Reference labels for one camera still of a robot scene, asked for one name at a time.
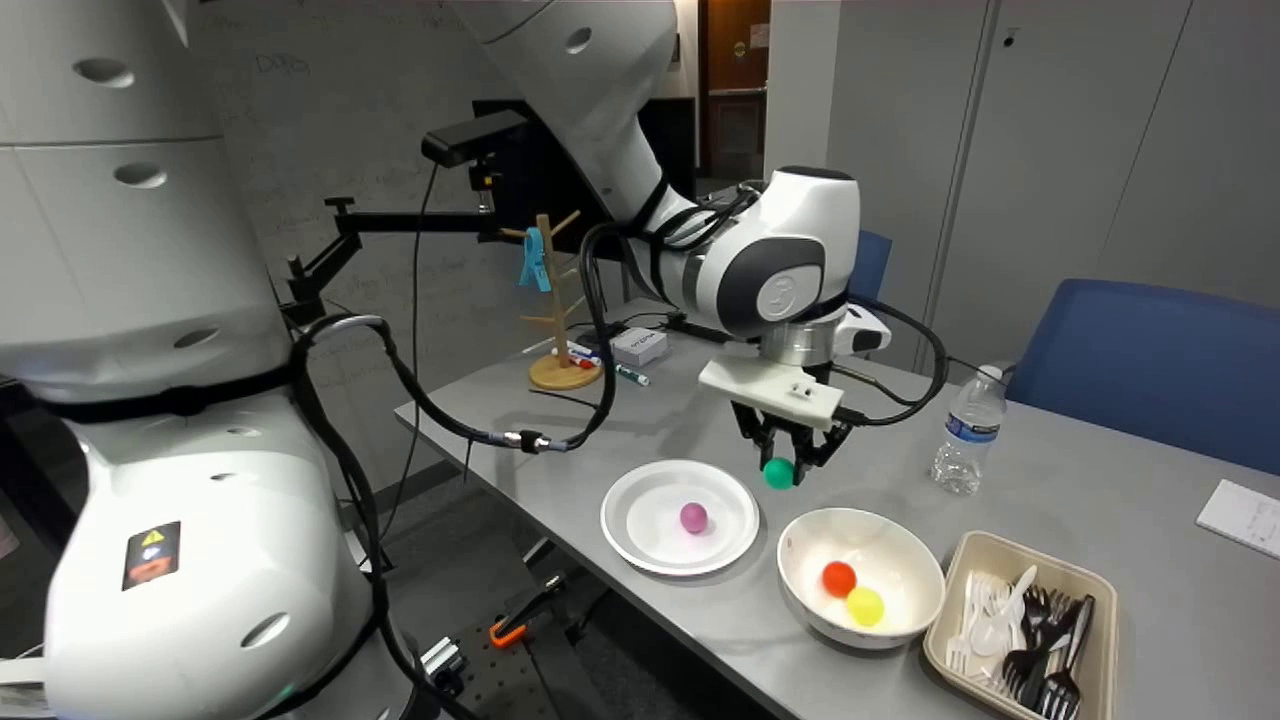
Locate white foam plate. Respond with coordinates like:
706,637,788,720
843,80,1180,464
601,462,761,582

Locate beige cutlery tray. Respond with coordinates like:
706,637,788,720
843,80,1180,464
926,531,1121,720

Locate orange ball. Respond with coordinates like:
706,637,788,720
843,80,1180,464
821,562,858,595

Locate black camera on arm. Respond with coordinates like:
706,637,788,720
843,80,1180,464
419,108,547,221

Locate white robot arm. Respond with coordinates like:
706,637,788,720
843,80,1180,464
0,0,859,720

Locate clear plastic water bottle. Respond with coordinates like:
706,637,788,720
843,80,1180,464
934,365,1010,496

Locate black tripod orange clamp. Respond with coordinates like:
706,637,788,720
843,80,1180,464
484,578,566,654

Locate white plastic cutlery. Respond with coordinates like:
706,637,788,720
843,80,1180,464
950,567,1038,682

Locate purple ball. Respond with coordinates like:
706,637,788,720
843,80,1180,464
681,504,710,535

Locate white ceramic bowl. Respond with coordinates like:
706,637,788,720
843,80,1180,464
776,508,950,654

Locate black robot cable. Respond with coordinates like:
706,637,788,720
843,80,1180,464
286,224,631,464

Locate blue office chair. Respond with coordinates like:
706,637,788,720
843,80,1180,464
1010,280,1280,471

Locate small blue white box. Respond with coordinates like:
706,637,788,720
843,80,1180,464
609,328,667,367

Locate white paper sheet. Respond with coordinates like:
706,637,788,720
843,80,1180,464
1198,481,1280,562

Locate yellow ball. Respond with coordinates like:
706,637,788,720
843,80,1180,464
843,590,886,630

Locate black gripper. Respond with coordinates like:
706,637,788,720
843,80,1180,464
701,302,891,469

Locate wooden mug tree stand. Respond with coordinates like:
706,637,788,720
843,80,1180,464
516,214,601,394

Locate black plastic forks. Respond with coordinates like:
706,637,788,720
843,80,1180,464
1001,595,1098,720

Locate grey storage cabinet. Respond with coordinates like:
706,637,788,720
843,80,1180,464
827,0,1280,359

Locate green ball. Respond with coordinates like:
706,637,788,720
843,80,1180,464
761,457,796,494

